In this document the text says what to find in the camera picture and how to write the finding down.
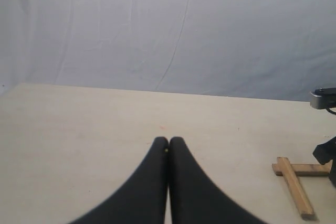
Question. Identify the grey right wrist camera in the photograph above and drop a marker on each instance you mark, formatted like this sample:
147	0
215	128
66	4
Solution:
323	99

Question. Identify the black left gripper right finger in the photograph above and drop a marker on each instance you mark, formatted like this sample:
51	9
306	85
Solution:
194	198

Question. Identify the grey fabric backdrop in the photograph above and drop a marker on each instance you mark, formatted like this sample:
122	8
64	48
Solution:
269	49

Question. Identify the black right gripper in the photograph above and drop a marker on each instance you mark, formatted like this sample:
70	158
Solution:
325	153

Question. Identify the horizontal wood block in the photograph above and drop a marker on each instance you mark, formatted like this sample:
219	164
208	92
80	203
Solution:
310	170

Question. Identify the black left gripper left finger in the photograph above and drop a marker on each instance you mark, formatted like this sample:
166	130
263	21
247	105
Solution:
142	198

